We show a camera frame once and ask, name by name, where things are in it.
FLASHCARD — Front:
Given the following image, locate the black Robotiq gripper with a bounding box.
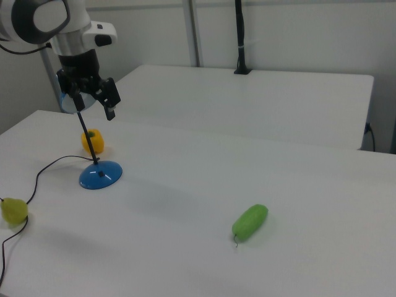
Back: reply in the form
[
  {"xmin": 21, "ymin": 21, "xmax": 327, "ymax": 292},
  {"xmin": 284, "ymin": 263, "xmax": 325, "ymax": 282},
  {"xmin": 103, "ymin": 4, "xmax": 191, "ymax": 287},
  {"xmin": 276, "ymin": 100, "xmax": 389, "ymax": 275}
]
[{"xmin": 56, "ymin": 50, "xmax": 122, "ymax": 122}]

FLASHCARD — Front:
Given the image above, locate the blue desk lamp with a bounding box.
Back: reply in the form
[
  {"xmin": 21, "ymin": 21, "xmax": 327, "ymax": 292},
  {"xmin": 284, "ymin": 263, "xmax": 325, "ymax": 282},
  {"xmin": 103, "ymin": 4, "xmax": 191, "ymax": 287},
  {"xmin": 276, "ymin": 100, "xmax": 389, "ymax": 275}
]
[{"xmin": 59, "ymin": 91, "xmax": 124, "ymax": 191}]

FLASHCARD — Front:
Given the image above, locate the yellow toy bell pepper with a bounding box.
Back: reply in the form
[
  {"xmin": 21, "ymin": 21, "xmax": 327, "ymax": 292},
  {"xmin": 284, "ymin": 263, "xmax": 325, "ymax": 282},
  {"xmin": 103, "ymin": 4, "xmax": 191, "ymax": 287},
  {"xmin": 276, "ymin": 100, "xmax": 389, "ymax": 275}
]
[{"xmin": 80, "ymin": 129, "xmax": 106, "ymax": 155}]

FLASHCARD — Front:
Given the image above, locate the yellow-green toy pear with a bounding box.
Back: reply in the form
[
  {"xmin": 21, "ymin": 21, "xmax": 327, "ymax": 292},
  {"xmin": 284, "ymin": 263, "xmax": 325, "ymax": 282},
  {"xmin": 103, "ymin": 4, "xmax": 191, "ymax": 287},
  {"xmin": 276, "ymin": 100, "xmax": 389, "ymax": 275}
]
[{"xmin": 0, "ymin": 197, "xmax": 30, "ymax": 225}]

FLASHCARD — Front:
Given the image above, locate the white neighbouring table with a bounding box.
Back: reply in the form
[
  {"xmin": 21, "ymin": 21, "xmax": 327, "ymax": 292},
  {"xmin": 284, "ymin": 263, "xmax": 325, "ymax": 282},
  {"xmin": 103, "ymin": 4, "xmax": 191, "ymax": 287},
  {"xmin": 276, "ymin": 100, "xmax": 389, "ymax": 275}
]
[{"xmin": 106, "ymin": 64, "xmax": 375, "ymax": 151}]

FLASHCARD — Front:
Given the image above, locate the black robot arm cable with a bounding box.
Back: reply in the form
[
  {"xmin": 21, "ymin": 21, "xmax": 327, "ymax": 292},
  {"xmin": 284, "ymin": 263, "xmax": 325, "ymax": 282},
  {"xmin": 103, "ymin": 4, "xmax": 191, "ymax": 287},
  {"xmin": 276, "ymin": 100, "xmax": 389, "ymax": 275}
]
[{"xmin": 0, "ymin": 38, "xmax": 52, "ymax": 56}]

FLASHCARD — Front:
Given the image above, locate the black lamp power cord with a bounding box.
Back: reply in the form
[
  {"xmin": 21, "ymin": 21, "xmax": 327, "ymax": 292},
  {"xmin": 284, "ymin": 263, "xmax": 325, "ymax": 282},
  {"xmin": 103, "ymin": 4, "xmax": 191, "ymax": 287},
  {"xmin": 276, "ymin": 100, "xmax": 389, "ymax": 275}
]
[{"xmin": 0, "ymin": 155, "xmax": 100, "ymax": 287}]

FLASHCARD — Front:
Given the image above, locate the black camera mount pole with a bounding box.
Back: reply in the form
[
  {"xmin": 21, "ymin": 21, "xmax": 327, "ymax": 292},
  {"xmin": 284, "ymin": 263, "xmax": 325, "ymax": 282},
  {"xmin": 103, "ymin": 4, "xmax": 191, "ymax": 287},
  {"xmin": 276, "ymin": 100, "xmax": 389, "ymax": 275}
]
[{"xmin": 233, "ymin": 0, "xmax": 252, "ymax": 75}]

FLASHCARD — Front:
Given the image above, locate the black wall outlet cable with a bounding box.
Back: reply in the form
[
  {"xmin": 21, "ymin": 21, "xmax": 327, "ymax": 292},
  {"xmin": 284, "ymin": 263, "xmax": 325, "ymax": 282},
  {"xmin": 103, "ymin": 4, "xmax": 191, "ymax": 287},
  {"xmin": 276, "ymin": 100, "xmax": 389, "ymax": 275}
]
[{"xmin": 364, "ymin": 122, "xmax": 377, "ymax": 152}]

